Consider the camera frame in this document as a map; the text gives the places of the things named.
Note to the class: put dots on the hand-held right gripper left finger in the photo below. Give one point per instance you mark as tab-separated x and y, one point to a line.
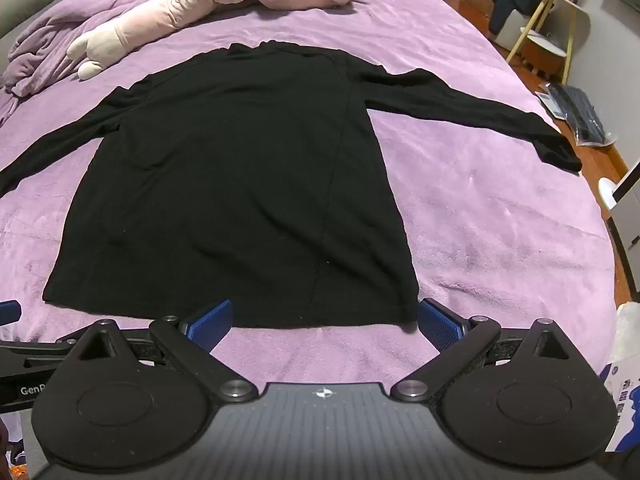
212	322

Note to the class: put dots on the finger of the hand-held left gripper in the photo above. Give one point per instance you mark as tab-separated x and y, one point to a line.
9	312

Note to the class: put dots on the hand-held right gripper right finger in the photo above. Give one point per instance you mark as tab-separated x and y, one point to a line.
439	324

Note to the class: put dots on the black long-sleeve shirt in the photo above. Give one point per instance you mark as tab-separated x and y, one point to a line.
240	185

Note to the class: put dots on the purple bed blanket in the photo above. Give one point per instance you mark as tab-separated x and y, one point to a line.
500	240

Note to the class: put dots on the blue and white box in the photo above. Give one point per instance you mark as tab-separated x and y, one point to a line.
625	400

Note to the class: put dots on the black keyboard in plastic bag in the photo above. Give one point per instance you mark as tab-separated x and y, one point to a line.
580	115

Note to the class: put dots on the crumpled purple duvet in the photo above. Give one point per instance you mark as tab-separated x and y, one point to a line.
55	35

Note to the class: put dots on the white round stool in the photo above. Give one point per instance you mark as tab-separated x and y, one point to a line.
542	50

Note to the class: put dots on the long pink plush toy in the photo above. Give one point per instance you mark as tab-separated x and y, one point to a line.
150	20

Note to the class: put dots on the black bag on floor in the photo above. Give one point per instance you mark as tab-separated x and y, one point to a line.
515	2

